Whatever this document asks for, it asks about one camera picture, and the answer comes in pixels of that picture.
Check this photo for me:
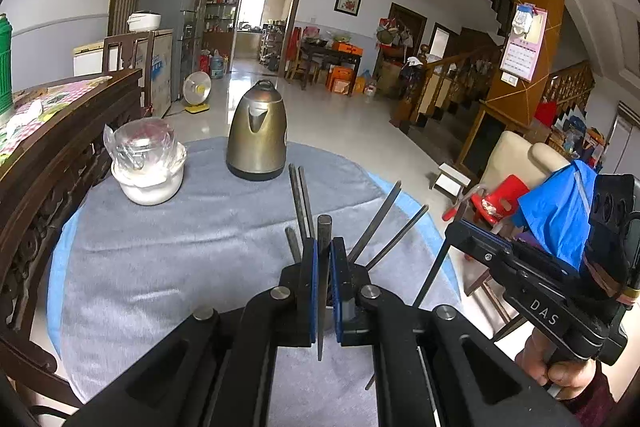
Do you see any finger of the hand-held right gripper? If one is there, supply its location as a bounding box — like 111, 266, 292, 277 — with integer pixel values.
445, 218, 516, 269

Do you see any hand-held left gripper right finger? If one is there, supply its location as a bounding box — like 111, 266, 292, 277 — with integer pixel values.
331, 236, 581, 427

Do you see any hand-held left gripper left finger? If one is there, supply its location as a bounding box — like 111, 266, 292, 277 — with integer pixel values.
65, 237, 318, 427

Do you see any person's right forearm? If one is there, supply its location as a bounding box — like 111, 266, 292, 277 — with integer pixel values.
562, 359, 633, 427

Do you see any person's right hand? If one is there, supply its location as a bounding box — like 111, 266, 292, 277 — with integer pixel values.
517, 332, 601, 400

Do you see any red plastic stool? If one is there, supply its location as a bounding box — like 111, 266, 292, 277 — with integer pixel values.
442, 174, 530, 228

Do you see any white step stool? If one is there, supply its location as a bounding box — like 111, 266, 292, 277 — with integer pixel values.
432, 163, 471, 198

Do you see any blue jacket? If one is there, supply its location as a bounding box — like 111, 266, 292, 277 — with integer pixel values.
517, 159, 598, 272

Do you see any beige armchair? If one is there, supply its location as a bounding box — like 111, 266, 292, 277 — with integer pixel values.
462, 131, 573, 343

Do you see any grey tablecloth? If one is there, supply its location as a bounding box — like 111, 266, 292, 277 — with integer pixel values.
59, 136, 451, 427

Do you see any bronze electric kettle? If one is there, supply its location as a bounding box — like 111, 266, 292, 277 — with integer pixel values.
226, 79, 288, 181

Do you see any wooden staircase railing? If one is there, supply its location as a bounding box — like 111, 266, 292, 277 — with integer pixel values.
390, 44, 503, 135

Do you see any wooden balcony railing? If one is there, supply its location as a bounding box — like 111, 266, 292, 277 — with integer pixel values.
542, 61, 596, 118

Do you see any white ceramic bowl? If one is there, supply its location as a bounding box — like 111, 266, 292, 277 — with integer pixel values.
111, 142, 188, 206

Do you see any orange cardboard box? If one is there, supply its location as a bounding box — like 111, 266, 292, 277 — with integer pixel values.
327, 67, 357, 95

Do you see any round fan heater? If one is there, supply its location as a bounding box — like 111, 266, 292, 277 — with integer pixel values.
182, 71, 212, 114

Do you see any dark wooden side table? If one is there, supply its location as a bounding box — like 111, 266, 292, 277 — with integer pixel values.
300, 42, 363, 90

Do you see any blue tablecloth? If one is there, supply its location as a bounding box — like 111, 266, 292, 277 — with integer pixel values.
47, 137, 463, 360

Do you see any white chest freezer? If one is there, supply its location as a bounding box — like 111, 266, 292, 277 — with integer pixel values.
132, 29, 175, 118

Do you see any dark carved wooden bench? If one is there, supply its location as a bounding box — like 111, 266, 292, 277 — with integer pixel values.
0, 68, 146, 408

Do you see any shelf of bottles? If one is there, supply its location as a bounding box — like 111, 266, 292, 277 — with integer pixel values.
202, 0, 243, 52

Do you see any wooden chair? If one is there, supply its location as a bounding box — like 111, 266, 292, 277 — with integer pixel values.
102, 32, 153, 108

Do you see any checkered bench cushion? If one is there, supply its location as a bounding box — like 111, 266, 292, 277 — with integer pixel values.
0, 76, 113, 162

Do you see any white rice cooker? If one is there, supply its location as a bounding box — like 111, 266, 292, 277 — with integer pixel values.
127, 11, 163, 32

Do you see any green plastic bottle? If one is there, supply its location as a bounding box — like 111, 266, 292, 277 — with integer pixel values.
0, 13, 13, 118

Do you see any wall calendar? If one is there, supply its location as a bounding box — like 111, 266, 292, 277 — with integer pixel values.
500, 3, 548, 82

